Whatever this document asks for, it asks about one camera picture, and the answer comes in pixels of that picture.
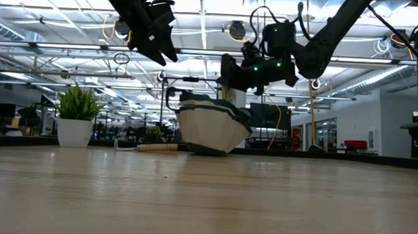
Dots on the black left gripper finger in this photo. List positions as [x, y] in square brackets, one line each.
[153, 51]
[169, 47]

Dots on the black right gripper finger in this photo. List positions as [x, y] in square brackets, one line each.
[233, 65]
[236, 82]

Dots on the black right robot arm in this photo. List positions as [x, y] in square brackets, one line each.
[324, 40]

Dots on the cream gardening bag green trim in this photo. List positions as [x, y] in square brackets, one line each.
[212, 131]

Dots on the small background potted plant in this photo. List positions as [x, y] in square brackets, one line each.
[154, 133]

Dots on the red background box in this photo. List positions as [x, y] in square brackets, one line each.
[355, 144]

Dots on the green plant white pot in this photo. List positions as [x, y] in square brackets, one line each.
[75, 133]

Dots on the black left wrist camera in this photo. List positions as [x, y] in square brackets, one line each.
[162, 14]

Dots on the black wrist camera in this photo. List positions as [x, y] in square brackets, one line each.
[162, 14]
[279, 38]

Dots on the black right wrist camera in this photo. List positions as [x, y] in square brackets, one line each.
[279, 38]

